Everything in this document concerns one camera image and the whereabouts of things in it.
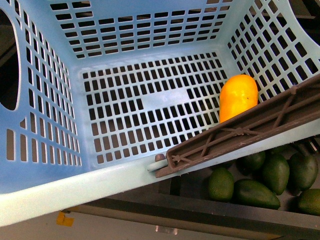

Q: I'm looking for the light blue plastic basket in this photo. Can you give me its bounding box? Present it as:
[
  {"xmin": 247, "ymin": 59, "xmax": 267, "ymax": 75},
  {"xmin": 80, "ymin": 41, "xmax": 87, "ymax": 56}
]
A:
[{"xmin": 0, "ymin": 0, "xmax": 320, "ymax": 226}]

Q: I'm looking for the yellow mango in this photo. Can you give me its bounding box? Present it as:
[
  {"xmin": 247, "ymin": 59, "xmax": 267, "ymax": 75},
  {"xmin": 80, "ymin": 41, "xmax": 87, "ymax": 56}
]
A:
[{"xmin": 219, "ymin": 74, "xmax": 259, "ymax": 123}]

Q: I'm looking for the black avocado tray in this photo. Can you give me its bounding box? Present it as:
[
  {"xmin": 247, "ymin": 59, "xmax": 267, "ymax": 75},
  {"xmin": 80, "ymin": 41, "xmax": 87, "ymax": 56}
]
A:
[{"xmin": 65, "ymin": 167, "xmax": 320, "ymax": 240}]

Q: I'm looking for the green avocado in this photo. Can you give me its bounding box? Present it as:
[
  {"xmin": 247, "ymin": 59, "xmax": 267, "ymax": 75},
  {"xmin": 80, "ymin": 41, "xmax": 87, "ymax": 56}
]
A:
[
  {"xmin": 208, "ymin": 167, "xmax": 234, "ymax": 203},
  {"xmin": 297, "ymin": 188, "xmax": 320, "ymax": 216},
  {"xmin": 261, "ymin": 154, "xmax": 290, "ymax": 196},
  {"xmin": 288, "ymin": 152, "xmax": 319, "ymax": 192},
  {"xmin": 233, "ymin": 179, "xmax": 281, "ymax": 210},
  {"xmin": 238, "ymin": 151, "xmax": 266, "ymax": 173}
]

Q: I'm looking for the yellow price tag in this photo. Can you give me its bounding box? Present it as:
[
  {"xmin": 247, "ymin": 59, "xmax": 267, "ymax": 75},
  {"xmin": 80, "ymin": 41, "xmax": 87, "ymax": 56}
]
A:
[{"xmin": 56, "ymin": 211, "xmax": 74, "ymax": 227}]

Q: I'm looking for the brown basket handle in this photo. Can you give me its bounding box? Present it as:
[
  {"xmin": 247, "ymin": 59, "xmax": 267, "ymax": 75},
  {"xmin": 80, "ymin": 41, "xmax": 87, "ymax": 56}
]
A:
[{"xmin": 155, "ymin": 75, "xmax": 320, "ymax": 178}]

